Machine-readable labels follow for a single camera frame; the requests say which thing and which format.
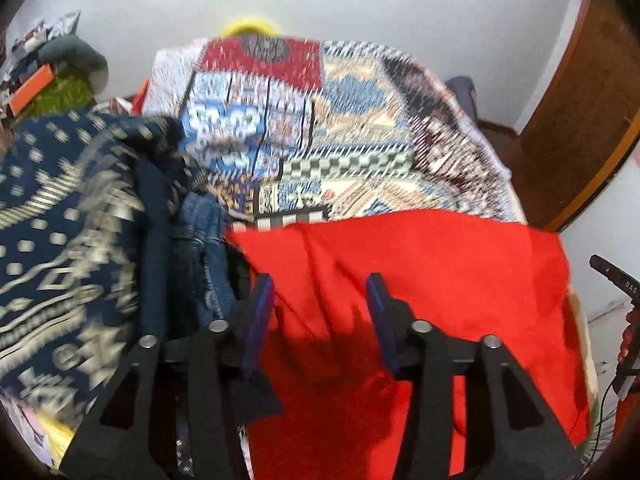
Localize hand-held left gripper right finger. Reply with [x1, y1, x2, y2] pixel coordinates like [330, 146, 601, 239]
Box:
[365, 272, 585, 480]

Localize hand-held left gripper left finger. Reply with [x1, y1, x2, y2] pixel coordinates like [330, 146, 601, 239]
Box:
[60, 272, 285, 480]

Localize red zip jacket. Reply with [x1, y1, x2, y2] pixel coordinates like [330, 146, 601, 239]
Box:
[225, 209, 591, 480]

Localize person's right hand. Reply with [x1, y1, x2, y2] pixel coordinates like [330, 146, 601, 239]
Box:
[618, 305, 640, 366]

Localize blue jeans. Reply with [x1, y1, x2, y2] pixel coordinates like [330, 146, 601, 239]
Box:
[170, 192, 238, 328]

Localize brown wooden door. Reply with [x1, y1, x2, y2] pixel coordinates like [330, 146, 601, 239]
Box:
[517, 0, 640, 233]

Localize patchwork printed blanket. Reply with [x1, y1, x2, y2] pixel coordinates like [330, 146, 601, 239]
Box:
[142, 35, 526, 233]

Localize navy patterned blanket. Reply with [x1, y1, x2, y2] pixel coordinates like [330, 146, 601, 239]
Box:
[0, 110, 186, 413]

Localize grey backpack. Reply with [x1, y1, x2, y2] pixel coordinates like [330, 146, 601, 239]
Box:
[444, 76, 478, 123]

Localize yellow curved plastic object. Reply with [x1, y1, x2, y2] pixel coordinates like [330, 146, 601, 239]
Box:
[220, 17, 281, 41]

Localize green patterned cloth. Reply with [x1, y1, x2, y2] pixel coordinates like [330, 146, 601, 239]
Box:
[20, 72, 98, 121]

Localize grey plush pillow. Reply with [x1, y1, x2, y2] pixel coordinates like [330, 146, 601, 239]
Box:
[37, 37, 110, 88]

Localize orange box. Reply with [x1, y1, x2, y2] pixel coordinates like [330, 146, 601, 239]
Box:
[7, 64, 56, 116]

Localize pile of clutter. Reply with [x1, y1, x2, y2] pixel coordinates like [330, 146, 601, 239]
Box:
[0, 9, 82, 91]

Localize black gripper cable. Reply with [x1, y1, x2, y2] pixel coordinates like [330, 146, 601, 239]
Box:
[582, 380, 621, 466]

